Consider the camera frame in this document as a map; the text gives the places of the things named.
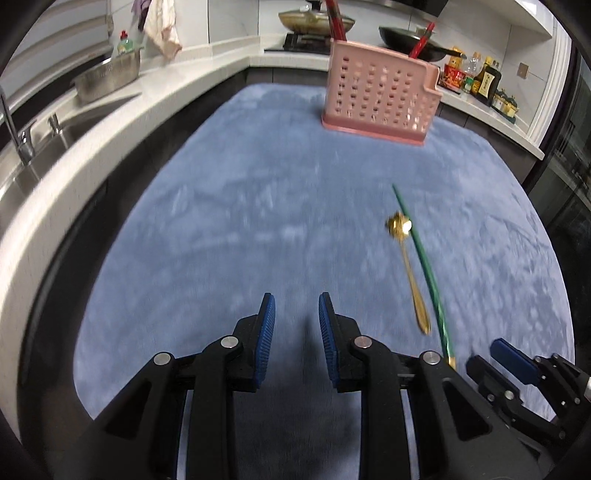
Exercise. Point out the grey wall switch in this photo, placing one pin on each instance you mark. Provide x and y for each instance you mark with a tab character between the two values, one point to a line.
523	70

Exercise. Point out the dark soy sauce bottle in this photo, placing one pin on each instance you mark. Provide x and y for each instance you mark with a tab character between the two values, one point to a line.
487	83

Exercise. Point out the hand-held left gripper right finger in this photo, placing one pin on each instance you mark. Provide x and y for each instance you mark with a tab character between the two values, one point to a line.
328	341

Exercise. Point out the white window blinds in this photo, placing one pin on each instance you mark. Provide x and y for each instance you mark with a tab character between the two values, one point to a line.
69	27

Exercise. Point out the red black chopstick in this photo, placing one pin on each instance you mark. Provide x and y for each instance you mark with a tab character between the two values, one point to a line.
340	25

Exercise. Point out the green dish soap bottle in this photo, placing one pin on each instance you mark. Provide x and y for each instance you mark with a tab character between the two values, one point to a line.
123	46

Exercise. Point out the bronze frying pan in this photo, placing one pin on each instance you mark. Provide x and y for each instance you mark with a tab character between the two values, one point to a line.
300	27

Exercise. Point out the black gas stove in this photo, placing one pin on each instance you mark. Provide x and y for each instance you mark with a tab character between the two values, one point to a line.
300	44

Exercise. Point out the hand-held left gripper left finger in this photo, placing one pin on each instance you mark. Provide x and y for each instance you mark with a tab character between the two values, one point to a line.
265	337

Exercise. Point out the teal spice jar rack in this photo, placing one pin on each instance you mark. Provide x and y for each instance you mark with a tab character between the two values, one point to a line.
505	105

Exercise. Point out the small green jar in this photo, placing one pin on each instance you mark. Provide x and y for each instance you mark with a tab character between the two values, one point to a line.
469	86

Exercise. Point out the yellow seasoning packet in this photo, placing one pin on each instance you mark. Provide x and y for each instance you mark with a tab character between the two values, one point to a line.
456	54

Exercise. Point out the pink perforated utensil basket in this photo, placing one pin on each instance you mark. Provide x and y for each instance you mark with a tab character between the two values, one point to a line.
378	101

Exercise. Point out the glass pan lid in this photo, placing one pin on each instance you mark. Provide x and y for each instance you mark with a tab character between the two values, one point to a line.
300	16

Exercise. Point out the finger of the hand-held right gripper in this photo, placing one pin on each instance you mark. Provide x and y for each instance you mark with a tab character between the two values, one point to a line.
508	397
515	360

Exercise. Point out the gold spoon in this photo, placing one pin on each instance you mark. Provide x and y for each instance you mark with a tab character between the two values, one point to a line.
411	277

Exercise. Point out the white kitchen countertop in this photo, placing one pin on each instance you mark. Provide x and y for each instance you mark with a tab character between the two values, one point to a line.
194	60

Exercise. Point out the green chopstick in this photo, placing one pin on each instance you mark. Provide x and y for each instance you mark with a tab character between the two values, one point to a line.
427	272

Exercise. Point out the black wok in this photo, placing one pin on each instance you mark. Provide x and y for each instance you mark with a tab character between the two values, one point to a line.
397	40

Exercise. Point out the black framed glass door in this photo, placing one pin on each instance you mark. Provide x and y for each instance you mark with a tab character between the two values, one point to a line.
572	161

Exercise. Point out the clear plastic bottle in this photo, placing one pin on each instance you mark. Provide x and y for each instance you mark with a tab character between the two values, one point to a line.
472	64

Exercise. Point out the white pink towel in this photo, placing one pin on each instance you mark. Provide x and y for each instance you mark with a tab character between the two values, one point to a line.
164	27

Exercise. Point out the blue plush mat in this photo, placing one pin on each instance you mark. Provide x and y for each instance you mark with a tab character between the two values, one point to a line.
231	207

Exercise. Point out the black range hood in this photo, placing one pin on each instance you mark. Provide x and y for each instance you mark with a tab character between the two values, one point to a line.
429	3

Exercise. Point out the chrome faucet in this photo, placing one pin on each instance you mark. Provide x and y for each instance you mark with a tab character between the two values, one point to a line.
23	138

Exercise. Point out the stainless steel bowl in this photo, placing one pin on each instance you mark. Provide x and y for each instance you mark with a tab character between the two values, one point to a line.
106	76

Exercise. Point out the purple cloth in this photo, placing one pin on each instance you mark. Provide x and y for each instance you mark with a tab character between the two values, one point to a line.
141	7

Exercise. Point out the dark red chopstick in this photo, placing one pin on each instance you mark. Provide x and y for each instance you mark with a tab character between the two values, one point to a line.
330	18

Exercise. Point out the stainless steel sink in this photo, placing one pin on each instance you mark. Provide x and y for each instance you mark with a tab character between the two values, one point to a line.
83	121

